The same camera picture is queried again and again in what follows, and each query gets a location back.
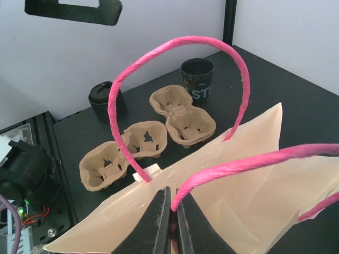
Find cream pink Cakes paper bag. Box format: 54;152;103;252
44;36;338;253

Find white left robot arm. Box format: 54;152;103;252
1;123;72;253

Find black coffee cup with lid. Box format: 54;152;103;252
88;81;127;124

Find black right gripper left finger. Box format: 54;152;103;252
112;187;171;254

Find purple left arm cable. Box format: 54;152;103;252
0;193;22;254

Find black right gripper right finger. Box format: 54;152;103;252
177;198;235;254

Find black open coffee cup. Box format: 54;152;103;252
180;58;214;102

